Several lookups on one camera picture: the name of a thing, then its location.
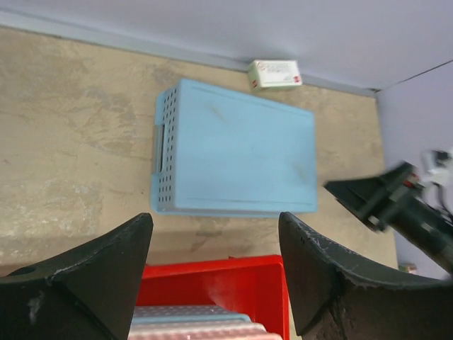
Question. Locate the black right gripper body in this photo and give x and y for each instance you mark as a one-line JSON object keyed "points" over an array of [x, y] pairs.
{"points": [[396, 201]]}

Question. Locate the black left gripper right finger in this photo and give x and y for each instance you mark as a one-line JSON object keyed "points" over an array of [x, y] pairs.
{"points": [[335, 293]]}

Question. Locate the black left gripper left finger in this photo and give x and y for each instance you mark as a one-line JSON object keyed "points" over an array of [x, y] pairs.
{"points": [[88, 292]]}

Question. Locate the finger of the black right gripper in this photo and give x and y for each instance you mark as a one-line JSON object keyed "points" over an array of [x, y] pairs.
{"points": [[360, 209], [364, 189]]}

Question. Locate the light blue perforated basket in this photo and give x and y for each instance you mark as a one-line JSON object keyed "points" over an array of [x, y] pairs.
{"points": [[223, 153]]}

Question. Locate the red plastic tray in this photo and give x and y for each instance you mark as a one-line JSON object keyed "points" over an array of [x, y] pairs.
{"points": [[254, 286]]}

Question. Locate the pink perforated basket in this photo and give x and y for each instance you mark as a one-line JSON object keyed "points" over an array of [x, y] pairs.
{"points": [[189, 329]]}

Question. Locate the small white green box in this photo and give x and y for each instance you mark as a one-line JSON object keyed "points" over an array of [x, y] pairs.
{"points": [[270, 75]]}

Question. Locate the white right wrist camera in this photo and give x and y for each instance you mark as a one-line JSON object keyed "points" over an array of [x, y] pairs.
{"points": [[437, 166]]}

